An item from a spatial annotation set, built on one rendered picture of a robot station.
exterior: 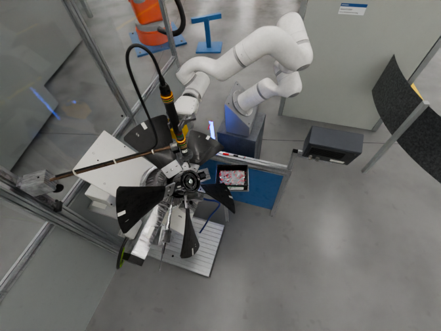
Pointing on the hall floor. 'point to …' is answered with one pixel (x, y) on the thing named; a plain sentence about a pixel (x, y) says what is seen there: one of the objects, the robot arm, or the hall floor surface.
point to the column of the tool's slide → (44, 211)
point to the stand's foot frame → (214, 232)
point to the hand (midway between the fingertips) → (176, 124)
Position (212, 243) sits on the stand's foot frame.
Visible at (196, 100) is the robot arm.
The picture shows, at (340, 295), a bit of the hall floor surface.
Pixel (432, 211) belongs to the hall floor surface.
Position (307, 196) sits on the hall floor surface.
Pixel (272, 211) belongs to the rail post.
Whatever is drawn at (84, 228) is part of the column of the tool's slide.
